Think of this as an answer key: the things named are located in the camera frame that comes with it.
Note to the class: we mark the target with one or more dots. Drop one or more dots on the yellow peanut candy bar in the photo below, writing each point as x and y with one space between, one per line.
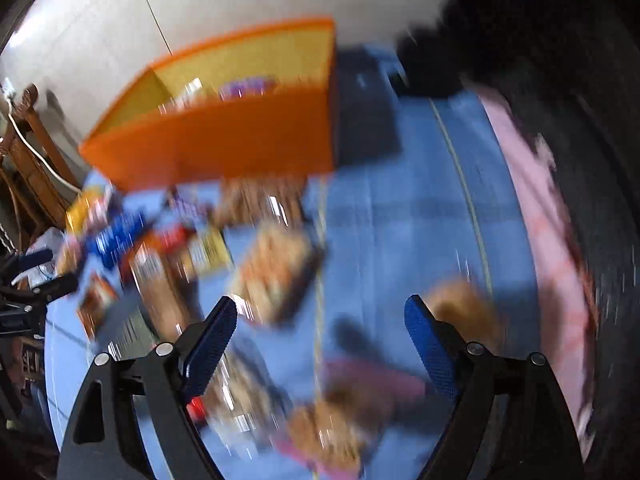
206 253

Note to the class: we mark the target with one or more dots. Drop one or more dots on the pink cloth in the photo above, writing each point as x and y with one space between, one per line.
565 292

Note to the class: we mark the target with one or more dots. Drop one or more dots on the blue checked tablecloth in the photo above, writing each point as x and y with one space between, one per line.
423 195

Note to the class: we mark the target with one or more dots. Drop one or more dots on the dark chocolate bar wrapper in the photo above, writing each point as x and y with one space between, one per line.
188 209

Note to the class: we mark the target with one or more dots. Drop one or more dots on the red snack bar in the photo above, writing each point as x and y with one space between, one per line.
170 239

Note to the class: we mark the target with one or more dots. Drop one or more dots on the brown peanut snack bag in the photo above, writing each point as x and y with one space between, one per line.
251 201

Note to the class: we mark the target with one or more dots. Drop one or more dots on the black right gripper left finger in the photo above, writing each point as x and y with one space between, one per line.
103 438

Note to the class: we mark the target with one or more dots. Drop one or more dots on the clear bread package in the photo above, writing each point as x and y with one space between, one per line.
462 305

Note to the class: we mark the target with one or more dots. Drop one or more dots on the orange cardboard box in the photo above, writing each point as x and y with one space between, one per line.
261 102

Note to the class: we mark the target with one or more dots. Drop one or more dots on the orange small snack packet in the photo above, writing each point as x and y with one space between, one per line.
92 311

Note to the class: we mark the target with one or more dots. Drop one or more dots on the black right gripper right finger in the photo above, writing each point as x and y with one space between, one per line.
537 438

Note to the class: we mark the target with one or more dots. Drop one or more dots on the orange cracker pack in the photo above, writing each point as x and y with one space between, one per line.
161 297

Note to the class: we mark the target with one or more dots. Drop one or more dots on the wooden chair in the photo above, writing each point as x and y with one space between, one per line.
33 169

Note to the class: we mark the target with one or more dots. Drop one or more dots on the blue snack packet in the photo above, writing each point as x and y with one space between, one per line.
117 238

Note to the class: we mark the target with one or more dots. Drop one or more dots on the peanut cookie bag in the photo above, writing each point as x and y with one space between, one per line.
333 433

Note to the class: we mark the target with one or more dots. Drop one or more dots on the rice cracker snack pack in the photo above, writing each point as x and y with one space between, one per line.
274 272

